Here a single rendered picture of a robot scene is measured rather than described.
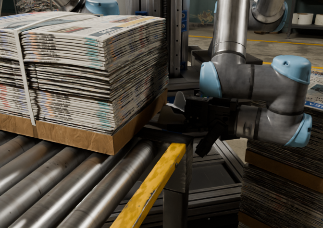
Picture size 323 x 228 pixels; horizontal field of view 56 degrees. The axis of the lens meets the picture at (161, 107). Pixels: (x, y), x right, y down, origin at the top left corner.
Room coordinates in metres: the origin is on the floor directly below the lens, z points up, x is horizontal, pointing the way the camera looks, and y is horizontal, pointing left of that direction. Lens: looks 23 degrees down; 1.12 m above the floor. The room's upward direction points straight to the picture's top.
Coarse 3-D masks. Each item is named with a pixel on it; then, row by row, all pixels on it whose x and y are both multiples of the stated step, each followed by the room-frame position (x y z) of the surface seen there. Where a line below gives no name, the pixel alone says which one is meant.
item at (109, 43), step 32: (32, 32) 0.54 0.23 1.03; (64, 32) 0.54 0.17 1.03; (96, 32) 0.54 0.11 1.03; (128, 32) 0.57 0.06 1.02; (160, 32) 0.72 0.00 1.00; (64, 64) 0.52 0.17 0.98; (96, 64) 0.49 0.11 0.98; (128, 64) 0.56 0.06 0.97; (160, 64) 0.70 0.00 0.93; (64, 96) 0.53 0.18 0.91; (96, 96) 0.50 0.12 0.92; (128, 96) 0.55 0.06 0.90; (96, 128) 0.50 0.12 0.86
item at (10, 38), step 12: (48, 24) 0.64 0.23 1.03; (60, 24) 0.63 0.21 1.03; (12, 36) 0.56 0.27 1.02; (24, 36) 0.55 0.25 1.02; (12, 48) 0.57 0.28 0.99; (24, 48) 0.56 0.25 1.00; (12, 60) 0.57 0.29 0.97; (24, 60) 0.55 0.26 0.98; (36, 72) 0.55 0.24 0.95; (36, 84) 0.55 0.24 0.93; (24, 96) 0.57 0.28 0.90; (36, 96) 0.56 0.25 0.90; (24, 108) 0.57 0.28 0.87; (36, 108) 0.56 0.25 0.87
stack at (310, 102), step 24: (312, 72) 0.96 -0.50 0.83; (312, 96) 0.74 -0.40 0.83; (312, 120) 0.67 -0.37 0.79; (264, 144) 0.74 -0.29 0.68; (312, 144) 0.66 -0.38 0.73; (312, 168) 0.65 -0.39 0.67; (264, 192) 0.72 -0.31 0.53; (288, 192) 0.68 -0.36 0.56; (312, 192) 0.64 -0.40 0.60; (264, 216) 0.72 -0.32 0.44; (288, 216) 0.67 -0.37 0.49; (312, 216) 0.63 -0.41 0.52
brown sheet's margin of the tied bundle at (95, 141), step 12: (156, 108) 0.68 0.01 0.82; (132, 120) 0.56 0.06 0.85; (144, 120) 0.61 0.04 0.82; (48, 132) 0.54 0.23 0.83; (60, 132) 0.53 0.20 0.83; (72, 132) 0.52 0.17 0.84; (84, 132) 0.51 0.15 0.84; (96, 132) 0.50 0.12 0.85; (120, 132) 0.51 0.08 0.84; (132, 132) 0.56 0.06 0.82; (72, 144) 0.52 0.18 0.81; (84, 144) 0.51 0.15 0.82; (96, 144) 0.50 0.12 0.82; (108, 144) 0.49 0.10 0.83; (120, 144) 0.51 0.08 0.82
